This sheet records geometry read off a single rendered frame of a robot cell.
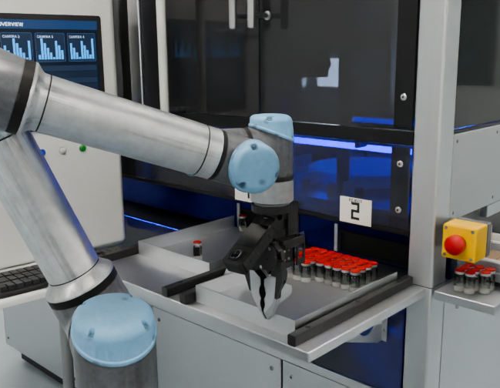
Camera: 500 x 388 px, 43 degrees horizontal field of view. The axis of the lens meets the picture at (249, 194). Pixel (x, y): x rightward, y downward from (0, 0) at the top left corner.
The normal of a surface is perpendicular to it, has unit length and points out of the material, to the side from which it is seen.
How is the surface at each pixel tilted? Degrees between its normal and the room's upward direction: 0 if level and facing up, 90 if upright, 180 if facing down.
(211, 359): 90
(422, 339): 90
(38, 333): 90
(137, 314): 7
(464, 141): 90
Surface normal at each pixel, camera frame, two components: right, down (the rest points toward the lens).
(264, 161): 0.37, 0.20
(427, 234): -0.69, 0.17
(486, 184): 0.73, 0.15
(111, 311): 0.04, -0.94
